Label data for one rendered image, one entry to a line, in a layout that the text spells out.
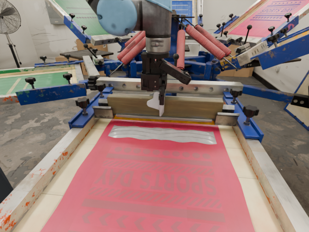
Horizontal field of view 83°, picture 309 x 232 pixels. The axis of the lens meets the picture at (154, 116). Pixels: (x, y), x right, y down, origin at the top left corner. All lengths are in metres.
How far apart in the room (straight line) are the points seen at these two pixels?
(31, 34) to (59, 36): 0.78
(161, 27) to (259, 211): 0.50
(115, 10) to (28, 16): 5.65
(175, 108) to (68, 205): 0.42
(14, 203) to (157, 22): 0.52
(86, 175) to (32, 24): 5.62
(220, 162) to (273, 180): 0.13
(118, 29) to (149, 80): 0.23
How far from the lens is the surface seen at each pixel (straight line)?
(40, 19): 5.83
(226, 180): 0.50
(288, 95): 1.25
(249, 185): 0.51
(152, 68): 0.58
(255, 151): 0.56
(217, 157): 0.55
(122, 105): 0.65
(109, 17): 0.39
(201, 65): 1.31
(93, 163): 0.53
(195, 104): 0.62
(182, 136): 0.60
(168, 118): 0.63
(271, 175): 0.51
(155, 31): 0.54
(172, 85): 0.84
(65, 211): 0.46
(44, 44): 5.90
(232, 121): 0.66
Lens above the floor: 1.31
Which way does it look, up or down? 29 degrees down
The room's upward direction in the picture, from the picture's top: straight up
